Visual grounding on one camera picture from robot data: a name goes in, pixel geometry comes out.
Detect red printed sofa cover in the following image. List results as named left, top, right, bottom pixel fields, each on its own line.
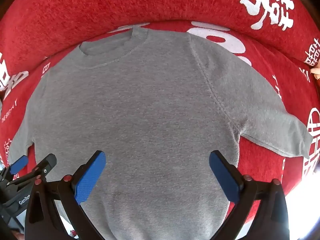
left=0, top=0, right=320, bottom=240

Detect grey t-shirt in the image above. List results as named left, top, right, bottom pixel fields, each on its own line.
left=5, top=25, right=313, bottom=240

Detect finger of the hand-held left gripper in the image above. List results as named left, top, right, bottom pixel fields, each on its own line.
left=15, top=153, right=57, bottom=188
left=9, top=154, right=30, bottom=175

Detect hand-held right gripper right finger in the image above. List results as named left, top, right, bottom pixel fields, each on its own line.
left=209, top=150, right=291, bottom=240

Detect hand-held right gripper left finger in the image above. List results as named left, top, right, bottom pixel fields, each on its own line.
left=24, top=150, right=106, bottom=240

